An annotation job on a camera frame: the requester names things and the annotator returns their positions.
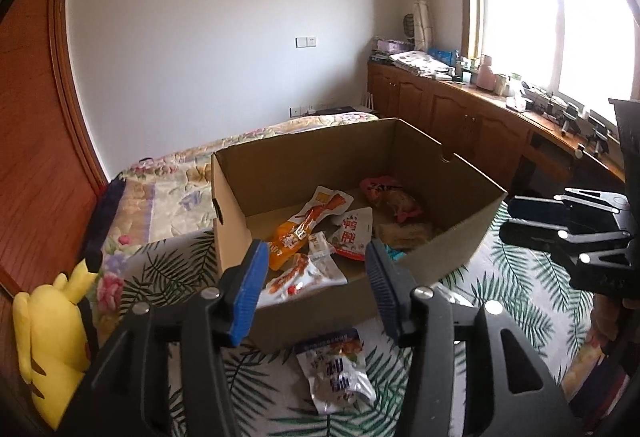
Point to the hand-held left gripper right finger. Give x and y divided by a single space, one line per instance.
382 292

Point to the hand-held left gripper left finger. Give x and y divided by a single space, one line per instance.
247 297

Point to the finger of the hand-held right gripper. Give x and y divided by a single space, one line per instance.
530 209
525 234

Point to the large white chicken feet packet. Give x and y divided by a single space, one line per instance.
305 274

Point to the brown cardboard box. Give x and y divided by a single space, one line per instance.
320 312

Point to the small beige snack packet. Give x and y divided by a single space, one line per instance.
320 244

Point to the orange snack packet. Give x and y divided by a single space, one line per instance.
300 229

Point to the blue and white snack packet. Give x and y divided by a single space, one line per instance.
335 372

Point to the person's right hand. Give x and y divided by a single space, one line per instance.
607 322

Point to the black device stand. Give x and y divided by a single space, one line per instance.
570 118
597 133

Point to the leaf print blanket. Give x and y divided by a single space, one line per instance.
520 297

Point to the white red-print snack packet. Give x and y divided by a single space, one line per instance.
352 234

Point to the pink snack packet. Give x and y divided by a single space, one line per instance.
382 187

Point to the wooden cabinet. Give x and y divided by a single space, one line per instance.
450 112

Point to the pink kettle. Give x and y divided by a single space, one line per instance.
486 74

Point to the wooden framed window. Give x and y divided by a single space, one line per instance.
550 17

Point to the dark blue cloth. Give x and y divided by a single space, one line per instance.
102 217

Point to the blue packets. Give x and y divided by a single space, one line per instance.
442 55

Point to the folded patterned cloth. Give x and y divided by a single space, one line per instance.
417 63

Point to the black flat device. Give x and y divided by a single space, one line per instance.
335 109

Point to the yellow plush toy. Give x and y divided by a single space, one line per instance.
50 332

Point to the purple box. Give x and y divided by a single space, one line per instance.
392 45

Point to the dark round hand fan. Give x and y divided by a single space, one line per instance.
409 24

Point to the wooden headboard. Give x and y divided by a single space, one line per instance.
40 142

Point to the white wall outlet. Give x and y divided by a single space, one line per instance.
296 111

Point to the white wall switch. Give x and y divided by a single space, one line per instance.
306 42

